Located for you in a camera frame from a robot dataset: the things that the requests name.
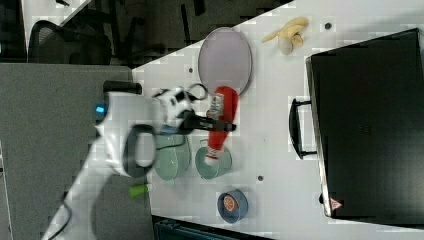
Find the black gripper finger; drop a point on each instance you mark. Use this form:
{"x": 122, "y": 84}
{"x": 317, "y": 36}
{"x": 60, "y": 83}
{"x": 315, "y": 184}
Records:
{"x": 194, "y": 121}

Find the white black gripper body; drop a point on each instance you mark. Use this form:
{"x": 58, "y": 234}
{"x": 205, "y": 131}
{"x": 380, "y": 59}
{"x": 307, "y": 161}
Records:
{"x": 176, "y": 104}

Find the red ketchup bottle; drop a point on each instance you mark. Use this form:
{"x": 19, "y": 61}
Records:
{"x": 223, "y": 107}

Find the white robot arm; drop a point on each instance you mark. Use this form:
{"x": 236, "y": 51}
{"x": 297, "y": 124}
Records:
{"x": 126, "y": 146}

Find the grey round plate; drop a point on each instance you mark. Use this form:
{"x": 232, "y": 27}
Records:
{"x": 225, "y": 59}

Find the green perforated basket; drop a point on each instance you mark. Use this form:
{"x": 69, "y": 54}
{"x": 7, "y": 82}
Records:
{"x": 173, "y": 156}

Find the green cup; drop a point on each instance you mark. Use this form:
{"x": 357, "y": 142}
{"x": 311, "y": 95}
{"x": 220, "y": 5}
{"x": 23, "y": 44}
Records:
{"x": 215, "y": 167}

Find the green marker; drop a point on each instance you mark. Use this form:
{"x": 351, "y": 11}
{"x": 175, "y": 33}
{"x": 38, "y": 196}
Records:
{"x": 138, "y": 190}

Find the orange slice toy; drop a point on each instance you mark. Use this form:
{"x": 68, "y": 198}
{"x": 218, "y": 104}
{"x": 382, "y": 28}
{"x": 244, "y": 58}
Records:
{"x": 230, "y": 203}

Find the blue bowl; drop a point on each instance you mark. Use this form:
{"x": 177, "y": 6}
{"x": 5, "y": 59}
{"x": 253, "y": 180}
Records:
{"x": 240, "y": 213}

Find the peeled toy banana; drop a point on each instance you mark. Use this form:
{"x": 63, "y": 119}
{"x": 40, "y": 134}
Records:
{"x": 290, "y": 35}

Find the black office chair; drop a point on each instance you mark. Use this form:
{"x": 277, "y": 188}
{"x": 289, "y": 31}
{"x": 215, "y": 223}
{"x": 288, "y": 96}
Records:
{"x": 52, "y": 44}

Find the silver black toaster oven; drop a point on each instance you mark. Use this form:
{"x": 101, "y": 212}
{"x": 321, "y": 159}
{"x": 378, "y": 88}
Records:
{"x": 367, "y": 101}

